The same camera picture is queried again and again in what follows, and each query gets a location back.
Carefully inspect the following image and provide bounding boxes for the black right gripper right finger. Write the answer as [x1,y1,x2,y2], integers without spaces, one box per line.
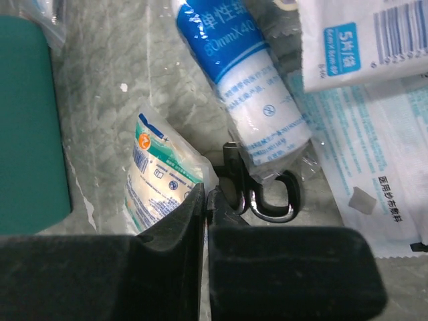
[207,189,387,320]

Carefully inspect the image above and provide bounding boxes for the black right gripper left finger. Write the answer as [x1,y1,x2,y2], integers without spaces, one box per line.
[1,185,205,320]

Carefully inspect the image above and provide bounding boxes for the green white bandage packet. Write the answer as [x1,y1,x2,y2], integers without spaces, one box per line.
[124,104,219,233]

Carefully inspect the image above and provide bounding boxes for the blue cotton pad bag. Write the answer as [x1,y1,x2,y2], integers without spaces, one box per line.
[19,0,67,54]

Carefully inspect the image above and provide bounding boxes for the teal medicine kit box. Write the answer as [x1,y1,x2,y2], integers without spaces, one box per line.
[1,15,72,235]

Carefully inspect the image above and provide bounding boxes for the black scissors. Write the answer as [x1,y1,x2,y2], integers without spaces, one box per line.
[214,142,302,223]

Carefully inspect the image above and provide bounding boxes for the white blue plaster box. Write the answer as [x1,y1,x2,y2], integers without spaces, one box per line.
[298,0,427,92]

